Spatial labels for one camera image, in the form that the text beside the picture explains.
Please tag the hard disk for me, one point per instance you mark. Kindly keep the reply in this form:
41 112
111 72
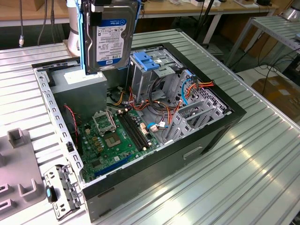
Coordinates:
110 39

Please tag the grey metal disk bay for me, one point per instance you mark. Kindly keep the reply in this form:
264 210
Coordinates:
180 126

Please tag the blue plastic drive latch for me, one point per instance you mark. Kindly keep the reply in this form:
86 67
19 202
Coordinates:
145 62

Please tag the long wooden desk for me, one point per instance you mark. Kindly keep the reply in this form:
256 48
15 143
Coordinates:
164 9

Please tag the grey metal drive cage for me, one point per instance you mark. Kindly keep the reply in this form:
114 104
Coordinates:
140 82

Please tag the grey power supply unit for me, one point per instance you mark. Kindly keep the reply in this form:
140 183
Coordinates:
77 98

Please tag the black slanted pole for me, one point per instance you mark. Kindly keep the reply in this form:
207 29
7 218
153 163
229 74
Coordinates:
204 23

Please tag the black RAM slot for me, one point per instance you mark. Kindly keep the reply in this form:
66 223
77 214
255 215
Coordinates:
138 129
129 133
135 130
132 132

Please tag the CPU socket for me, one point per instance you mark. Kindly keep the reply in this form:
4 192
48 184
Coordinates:
112 140

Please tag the green motherboard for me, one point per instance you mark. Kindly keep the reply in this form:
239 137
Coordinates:
122 150

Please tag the blue expansion slot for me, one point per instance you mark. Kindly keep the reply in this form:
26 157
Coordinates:
112 167

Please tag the grey parts rack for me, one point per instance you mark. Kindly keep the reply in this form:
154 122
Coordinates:
16 164

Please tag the black open PC case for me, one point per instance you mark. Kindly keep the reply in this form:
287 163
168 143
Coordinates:
140 182

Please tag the large cardboard box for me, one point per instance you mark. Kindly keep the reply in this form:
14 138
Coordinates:
281 98

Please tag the brown square base plate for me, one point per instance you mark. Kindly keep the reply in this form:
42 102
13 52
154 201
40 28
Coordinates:
65 44

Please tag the black case switch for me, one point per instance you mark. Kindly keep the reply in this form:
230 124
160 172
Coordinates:
69 147

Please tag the hinged metal bracket plate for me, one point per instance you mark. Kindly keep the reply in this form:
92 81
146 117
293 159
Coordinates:
53 181

